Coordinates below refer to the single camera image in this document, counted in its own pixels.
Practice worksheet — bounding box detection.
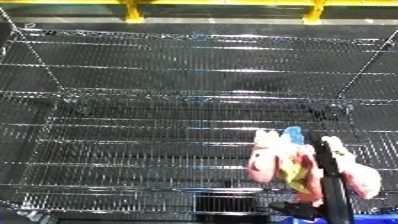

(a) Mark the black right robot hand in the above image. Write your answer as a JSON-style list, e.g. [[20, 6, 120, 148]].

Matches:
[[268, 131, 358, 224]]

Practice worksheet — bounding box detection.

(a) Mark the pink soft toy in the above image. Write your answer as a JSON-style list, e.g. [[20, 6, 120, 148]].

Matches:
[[245, 125, 384, 208]]

